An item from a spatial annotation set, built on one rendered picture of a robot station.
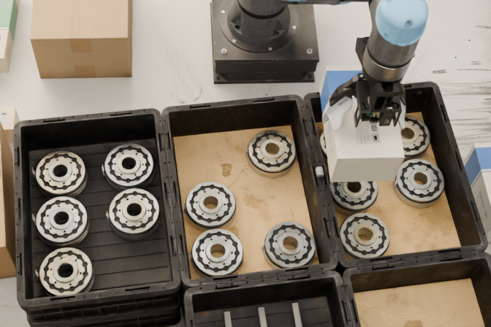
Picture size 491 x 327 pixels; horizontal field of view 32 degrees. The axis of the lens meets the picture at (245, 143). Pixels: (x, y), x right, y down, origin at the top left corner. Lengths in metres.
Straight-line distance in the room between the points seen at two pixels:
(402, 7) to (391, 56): 0.09
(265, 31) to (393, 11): 0.76
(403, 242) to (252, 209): 0.32
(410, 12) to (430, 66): 0.92
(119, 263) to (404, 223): 0.59
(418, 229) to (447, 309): 0.18
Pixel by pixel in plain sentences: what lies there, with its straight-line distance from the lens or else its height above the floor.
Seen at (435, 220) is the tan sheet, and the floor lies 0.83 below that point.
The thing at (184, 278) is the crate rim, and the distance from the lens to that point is 1.61.
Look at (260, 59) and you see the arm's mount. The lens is 2.02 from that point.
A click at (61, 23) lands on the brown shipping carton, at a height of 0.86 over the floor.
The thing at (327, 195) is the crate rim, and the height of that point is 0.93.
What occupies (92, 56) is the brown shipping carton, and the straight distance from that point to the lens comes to 2.04.
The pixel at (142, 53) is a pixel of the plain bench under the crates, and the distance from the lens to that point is 2.15.
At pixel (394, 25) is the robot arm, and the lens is 1.28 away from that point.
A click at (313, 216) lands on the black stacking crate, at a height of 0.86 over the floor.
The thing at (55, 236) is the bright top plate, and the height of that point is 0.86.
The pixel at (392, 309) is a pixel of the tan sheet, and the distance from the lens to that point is 1.74.
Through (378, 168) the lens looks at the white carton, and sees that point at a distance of 1.56.
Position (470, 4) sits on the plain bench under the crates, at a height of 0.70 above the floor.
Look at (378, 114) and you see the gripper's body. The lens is 1.46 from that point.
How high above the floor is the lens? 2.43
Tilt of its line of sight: 60 degrees down
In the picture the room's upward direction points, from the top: 7 degrees clockwise
